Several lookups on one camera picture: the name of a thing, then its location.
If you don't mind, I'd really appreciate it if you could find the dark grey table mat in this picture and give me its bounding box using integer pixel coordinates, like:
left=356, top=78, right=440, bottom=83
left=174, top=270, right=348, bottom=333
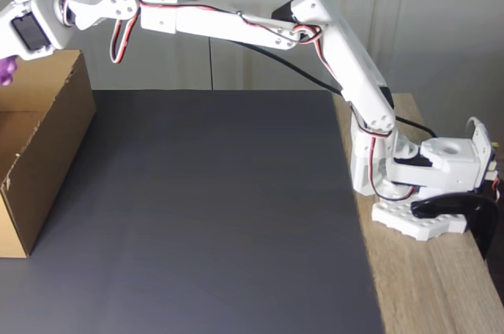
left=0, top=89, right=385, bottom=334

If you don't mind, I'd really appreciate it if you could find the pink purple bumpy ball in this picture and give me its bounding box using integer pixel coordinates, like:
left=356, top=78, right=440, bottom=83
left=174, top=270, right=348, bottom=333
left=0, top=56, right=19, bottom=87

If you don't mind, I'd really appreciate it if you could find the black table clamp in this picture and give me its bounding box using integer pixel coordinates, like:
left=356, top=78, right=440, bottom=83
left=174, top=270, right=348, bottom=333
left=410, top=194, right=498, bottom=260

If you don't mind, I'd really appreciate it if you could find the brown cardboard box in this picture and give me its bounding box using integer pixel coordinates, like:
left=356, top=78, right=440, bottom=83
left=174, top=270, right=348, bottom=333
left=0, top=49, right=98, bottom=259

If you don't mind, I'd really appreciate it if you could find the black camera cable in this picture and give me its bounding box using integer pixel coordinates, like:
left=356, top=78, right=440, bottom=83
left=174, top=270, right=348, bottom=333
left=54, top=0, right=438, bottom=139

